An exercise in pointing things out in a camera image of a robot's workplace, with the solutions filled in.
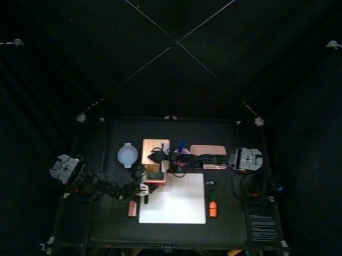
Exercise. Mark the blue utensil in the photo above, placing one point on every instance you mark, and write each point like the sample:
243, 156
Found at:
181, 146

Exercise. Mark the metal measuring cup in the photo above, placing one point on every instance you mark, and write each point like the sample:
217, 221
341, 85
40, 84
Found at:
211, 184

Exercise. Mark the white cutting board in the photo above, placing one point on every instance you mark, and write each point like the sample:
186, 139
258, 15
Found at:
178, 203

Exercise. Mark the purple small object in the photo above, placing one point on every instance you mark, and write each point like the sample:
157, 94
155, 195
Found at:
182, 154

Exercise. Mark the black panel with white text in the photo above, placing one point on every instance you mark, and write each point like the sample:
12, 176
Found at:
262, 230

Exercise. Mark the small pink block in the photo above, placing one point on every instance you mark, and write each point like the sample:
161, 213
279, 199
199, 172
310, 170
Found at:
132, 208

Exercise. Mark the brown wooden box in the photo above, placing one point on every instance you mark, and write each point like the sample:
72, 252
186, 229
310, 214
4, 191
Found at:
155, 182

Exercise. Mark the dark sushi roll toy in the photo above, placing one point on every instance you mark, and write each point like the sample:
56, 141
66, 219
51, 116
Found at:
155, 175

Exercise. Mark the thin black stick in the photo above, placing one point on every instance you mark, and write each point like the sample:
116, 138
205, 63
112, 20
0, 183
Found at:
146, 200

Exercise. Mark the metal frame bracket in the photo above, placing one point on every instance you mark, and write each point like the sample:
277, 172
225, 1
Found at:
18, 42
80, 117
333, 44
259, 121
170, 117

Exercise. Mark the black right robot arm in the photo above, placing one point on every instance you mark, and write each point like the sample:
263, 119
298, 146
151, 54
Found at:
245, 159

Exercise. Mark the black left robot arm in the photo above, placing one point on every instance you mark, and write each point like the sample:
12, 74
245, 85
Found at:
64, 168

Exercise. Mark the orange toy carrot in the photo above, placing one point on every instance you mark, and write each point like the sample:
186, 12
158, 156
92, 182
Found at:
213, 208

